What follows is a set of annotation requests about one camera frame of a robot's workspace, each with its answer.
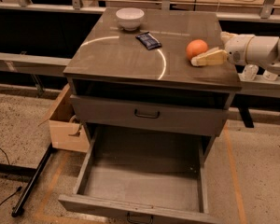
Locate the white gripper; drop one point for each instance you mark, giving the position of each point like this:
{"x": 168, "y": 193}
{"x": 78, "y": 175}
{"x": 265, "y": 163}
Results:
{"x": 237, "y": 52}

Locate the orange fruit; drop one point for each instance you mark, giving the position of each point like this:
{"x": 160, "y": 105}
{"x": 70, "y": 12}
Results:
{"x": 196, "y": 47}

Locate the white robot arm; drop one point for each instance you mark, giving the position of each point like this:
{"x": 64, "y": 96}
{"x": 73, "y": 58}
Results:
{"x": 262, "y": 51}

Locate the grey drawer cabinet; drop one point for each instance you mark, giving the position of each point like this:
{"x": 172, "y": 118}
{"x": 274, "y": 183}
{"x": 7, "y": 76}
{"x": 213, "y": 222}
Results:
{"x": 111, "y": 63}

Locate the closed grey drawer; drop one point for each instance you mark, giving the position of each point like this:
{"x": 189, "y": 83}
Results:
{"x": 149, "y": 116}

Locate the open grey bottom drawer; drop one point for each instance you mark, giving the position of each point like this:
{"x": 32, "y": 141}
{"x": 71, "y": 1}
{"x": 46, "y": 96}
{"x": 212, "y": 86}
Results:
{"x": 142, "y": 177}

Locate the clear sanitizer bottle left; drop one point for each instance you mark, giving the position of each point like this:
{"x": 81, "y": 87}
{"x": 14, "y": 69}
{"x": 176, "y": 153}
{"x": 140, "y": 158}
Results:
{"x": 249, "y": 73}

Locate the clear sanitizer bottle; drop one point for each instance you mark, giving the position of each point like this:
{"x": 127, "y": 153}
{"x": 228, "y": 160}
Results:
{"x": 249, "y": 73}
{"x": 270, "y": 76}

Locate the clear sanitizer bottle right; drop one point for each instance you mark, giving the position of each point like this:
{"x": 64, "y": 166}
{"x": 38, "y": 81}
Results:
{"x": 270, "y": 76}

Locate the dark blue snack packet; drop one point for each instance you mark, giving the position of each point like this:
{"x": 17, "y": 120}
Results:
{"x": 149, "y": 41}

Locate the white bowl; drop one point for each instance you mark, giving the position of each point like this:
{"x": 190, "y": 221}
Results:
{"x": 129, "y": 18}

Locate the cardboard box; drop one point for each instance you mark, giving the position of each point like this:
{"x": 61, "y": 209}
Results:
{"x": 65, "y": 130}

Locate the black metal floor bar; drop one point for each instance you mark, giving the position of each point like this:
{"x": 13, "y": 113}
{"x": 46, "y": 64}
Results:
{"x": 18, "y": 209}

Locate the grey metal rail shelf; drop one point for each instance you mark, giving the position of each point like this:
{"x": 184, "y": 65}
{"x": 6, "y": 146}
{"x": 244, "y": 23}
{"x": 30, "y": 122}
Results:
{"x": 30, "y": 64}

